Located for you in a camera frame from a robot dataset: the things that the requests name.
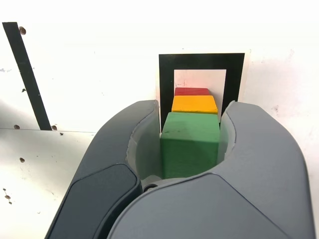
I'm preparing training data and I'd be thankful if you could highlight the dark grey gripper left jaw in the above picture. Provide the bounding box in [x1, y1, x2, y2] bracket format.
[46, 99, 163, 239]

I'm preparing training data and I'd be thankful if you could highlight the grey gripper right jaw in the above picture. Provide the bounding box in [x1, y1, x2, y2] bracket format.
[107, 100, 317, 239]

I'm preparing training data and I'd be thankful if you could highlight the green cube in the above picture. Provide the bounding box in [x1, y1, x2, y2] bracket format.
[159, 112, 221, 179]

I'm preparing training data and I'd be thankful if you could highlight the yellow cube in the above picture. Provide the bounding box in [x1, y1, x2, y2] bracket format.
[171, 95, 219, 115]

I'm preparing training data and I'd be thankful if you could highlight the red cube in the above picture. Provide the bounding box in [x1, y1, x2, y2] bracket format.
[174, 87, 211, 97]

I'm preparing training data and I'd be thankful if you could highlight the black tape square outline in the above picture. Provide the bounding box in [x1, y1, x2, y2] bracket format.
[159, 52, 245, 137]

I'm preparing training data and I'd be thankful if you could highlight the black tape strip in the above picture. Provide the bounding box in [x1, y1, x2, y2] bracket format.
[1, 21, 53, 131]

